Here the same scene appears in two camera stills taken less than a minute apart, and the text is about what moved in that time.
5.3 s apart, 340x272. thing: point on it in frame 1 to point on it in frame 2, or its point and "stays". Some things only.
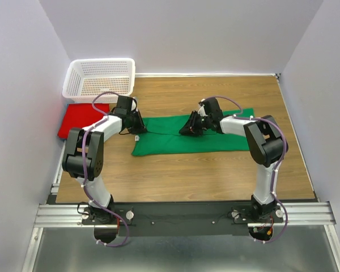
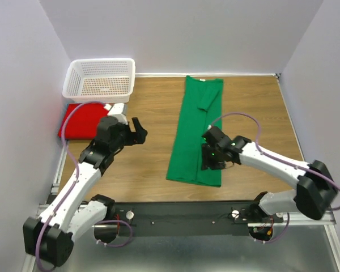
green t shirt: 164,137 to 200,105
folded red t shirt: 77,115 stays
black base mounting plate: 183,219 stays
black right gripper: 189,128 to 205,161
